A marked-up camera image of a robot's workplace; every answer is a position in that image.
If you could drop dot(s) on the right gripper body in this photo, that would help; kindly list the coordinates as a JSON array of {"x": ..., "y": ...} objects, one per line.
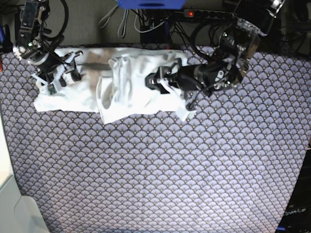
[{"x": 47, "y": 65}]

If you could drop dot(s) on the black box under table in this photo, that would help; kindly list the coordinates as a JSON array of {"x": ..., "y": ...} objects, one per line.
[{"x": 157, "y": 36}]

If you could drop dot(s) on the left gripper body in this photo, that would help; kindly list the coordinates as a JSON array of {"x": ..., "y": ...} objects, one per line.
[{"x": 185, "y": 78}]

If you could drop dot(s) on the white T-shirt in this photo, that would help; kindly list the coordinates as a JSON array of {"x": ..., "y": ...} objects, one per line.
[{"x": 113, "y": 85}]

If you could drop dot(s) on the blue box overhead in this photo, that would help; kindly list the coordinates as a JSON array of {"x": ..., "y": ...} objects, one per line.
[{"x": 151, "y": 4}]

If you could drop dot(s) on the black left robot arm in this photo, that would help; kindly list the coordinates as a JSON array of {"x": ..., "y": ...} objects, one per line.
[{"x": 229, "y": 63}]

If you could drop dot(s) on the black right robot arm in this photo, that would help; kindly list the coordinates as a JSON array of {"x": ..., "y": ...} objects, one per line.
[{"x": 35, "y": 46}]

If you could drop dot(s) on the grey plastic bin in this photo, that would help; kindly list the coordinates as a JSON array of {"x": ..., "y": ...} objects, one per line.
[{"x": 18, "y": 213}]

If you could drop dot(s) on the black power strip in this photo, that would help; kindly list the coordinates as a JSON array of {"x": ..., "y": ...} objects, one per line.
[{"x": 208, "y": 14}]

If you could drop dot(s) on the patterned purple table cloth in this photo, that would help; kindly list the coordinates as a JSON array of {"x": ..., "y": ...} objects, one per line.
[{"x": 230, "y": 169}]

